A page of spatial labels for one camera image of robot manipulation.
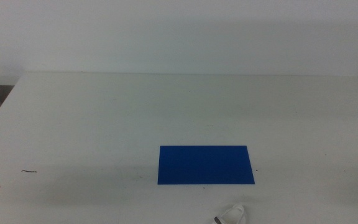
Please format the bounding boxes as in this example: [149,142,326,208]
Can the white sandal shoe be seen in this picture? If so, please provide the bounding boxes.
[212,203,247,224]

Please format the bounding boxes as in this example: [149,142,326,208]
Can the blue rectangular mat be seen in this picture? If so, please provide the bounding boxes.
[157,145,256,185]

